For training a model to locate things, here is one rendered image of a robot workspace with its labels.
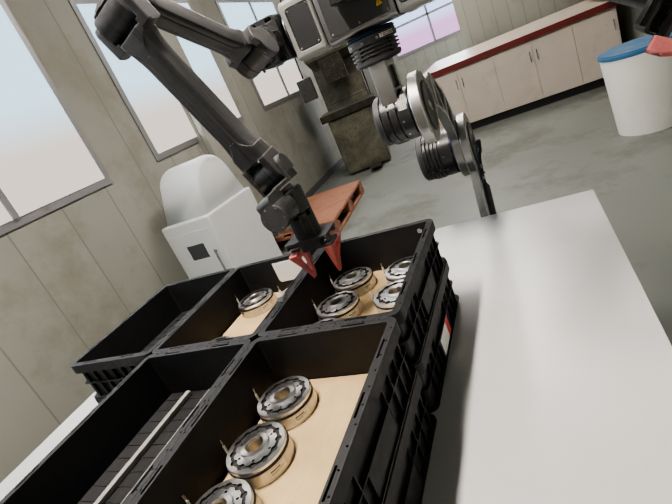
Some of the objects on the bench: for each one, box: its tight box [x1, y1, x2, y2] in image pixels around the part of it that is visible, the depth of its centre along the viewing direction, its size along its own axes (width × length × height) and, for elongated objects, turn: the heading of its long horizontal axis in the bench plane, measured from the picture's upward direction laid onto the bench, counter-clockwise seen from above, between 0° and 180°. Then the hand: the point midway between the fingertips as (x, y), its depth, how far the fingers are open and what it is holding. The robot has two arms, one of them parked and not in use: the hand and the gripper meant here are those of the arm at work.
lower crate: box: [383, 370, 437, 504], centre depth 72 cm, size 40×30×12 cm
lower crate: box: [412, 260, 459, 413], centre depth 105 cm, size 40×30×12 cm
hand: (326, 269), depth 102 cm, fingers open, 6 cm apart
